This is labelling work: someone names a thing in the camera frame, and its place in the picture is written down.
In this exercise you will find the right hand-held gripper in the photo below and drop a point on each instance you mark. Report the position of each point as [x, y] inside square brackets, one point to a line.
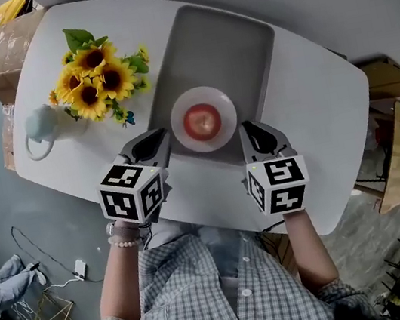
[284, 179]

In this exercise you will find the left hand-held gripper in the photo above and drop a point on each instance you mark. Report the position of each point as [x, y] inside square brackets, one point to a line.
[129, 194]

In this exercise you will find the white round plate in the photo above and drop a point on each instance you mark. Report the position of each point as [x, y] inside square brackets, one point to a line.
[228, 112]

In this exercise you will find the red apple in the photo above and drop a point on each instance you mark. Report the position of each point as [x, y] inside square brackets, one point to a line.
[202, 122]

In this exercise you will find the person's left forearm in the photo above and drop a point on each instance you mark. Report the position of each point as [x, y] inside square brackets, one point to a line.
[119, 280]

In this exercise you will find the person's right forearm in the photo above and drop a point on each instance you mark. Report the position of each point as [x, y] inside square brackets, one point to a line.
[309, 247]

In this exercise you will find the blue butterfly ornament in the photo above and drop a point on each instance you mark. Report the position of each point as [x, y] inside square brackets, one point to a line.
[130, 118]

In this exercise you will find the yellow sunflower bouquet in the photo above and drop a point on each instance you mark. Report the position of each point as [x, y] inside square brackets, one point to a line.
[97, 77]

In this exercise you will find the silver wristwatch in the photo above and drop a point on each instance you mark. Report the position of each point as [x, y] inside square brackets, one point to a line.
[111, 228]

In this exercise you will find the grey rectangular tray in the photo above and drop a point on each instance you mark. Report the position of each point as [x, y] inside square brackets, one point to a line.
[219, 52]

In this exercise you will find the white ceramic pitcher vase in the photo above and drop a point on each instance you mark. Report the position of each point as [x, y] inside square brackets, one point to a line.
[42, 123]

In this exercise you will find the light grey undershirt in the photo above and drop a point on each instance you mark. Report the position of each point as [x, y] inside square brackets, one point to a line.
[226, 254]

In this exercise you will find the brown wooden cabinet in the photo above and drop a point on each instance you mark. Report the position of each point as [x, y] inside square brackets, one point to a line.
[392, 77]

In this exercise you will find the white power strip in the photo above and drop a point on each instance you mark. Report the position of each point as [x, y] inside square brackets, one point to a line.
[80, 269]

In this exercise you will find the small brown cardboard box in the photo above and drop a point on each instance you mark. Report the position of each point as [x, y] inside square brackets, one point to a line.
[8, 135]

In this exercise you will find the large brown cardboard box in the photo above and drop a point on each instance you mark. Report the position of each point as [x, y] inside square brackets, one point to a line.
[9, 55]

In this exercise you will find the checked grey shirt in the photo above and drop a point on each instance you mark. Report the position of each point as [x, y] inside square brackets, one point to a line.
[197, 317]

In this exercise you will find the yellow flat package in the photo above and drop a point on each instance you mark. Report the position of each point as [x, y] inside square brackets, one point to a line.
[6, 9]

